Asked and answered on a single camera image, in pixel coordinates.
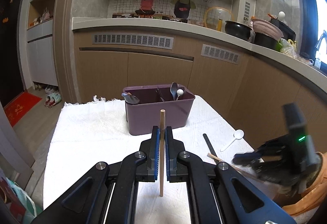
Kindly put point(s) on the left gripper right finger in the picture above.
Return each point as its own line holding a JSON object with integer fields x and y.
{"x": 185, "y": 167}

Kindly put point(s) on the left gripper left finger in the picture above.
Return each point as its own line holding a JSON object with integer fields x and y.
{"x": 141, "y": 166}

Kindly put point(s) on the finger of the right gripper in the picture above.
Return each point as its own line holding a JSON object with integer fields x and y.
{"x": 247, "y": 159}

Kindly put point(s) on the wooden chopstick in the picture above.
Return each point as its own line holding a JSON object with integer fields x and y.
{"x": 243, "y": 172}
{"x": 162, "y": 150}

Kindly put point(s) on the white plastic spoon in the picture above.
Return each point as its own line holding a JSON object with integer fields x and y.
{"x": 237, "y": 135}

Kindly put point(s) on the blue plastic spoon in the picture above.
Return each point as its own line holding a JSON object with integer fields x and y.
{"x": 130, "y": 99}

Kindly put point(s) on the large metal spoon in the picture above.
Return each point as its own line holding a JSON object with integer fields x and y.
{"x": 173, "y": 90}

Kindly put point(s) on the orange sleeved forearm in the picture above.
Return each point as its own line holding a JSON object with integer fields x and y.
{"x": 303, "y": 206}

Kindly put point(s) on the purple plastic utensil bin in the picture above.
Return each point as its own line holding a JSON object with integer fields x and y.
{"x": 153, "y": 98}

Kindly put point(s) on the slippers on floor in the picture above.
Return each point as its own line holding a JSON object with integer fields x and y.
{"x": 53, "y": 96}

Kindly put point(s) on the black cooking pot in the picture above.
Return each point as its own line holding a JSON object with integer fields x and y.
{"x": 238, "y": 30}

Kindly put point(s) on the pink bowl stack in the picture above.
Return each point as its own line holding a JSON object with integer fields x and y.
{"x": 265, "y": 27}

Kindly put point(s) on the red gift bag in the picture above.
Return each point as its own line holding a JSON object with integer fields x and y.
{"x": 11, "y": 201}

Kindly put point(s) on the red door mat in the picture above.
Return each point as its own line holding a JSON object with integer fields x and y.
{"x": 16, "y": 109}

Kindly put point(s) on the glass pot lid yellow rim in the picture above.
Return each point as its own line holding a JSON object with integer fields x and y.
{"x": 215, "y": 18}

